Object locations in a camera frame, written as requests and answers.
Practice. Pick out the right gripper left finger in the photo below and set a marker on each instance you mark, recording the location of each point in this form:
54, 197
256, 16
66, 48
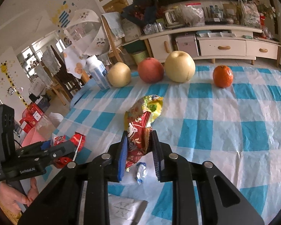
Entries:
122, 153

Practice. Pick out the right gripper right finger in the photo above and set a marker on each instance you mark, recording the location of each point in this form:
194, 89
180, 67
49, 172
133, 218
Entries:
158, 156

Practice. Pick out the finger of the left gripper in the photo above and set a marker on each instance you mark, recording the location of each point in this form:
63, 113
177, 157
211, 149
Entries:
58, 151

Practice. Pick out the red candy wrapper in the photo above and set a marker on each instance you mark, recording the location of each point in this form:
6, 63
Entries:
78, 139

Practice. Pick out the red yellow patterned wrapper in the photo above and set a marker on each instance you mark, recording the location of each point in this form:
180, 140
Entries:
138, 123

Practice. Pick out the grey white snack packet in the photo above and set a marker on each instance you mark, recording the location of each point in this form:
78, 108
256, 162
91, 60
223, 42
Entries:
125, 210

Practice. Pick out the person's left hand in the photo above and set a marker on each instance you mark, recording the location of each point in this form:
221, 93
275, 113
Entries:
10, 198

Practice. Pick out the pink plastic basin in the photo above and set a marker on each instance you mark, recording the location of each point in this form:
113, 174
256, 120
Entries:
33, 136

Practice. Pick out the small white blue wrapper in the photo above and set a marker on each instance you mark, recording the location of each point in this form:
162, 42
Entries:
141, 172

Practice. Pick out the red gift boxes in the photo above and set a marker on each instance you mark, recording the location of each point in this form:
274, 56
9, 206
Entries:
30, 117

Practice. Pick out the wooden dining chair dark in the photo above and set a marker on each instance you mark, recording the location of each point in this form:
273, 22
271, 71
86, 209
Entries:
68, 82

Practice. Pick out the yellow pear left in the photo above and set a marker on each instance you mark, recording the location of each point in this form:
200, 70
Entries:
119, 75

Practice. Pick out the yellow pear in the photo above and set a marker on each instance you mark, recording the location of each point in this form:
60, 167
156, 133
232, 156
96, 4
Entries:
179, 67
119, 75

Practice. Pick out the blue white checkered tablecloth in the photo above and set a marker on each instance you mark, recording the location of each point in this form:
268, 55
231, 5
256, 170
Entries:
237, 128

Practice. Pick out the red apple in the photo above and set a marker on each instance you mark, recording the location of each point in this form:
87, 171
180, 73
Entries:
150, 70

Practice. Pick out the white milk bottle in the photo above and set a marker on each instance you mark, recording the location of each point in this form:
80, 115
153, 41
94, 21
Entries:
98, 72

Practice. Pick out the yellow pear right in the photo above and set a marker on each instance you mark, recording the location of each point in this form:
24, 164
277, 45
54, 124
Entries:
179, 67

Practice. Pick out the green waste bin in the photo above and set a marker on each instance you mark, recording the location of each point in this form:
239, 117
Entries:
139, 56

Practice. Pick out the small orange tangerine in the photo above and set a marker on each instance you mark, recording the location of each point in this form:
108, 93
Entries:
222, 76

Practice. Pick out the white TV cabinet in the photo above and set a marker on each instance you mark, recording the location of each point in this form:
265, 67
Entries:
215, 42

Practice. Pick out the white mesh food cover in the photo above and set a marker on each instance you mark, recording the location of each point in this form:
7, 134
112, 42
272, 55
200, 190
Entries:
86, 33

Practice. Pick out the wooden chair with towel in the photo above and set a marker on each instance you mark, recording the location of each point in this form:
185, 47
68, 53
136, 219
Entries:
112, 25

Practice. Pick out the dark flower bouquet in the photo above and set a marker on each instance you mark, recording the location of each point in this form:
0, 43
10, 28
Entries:
142, 12

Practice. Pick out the giraffe height wall sticker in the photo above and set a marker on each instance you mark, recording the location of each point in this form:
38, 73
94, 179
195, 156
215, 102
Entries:
13, 88

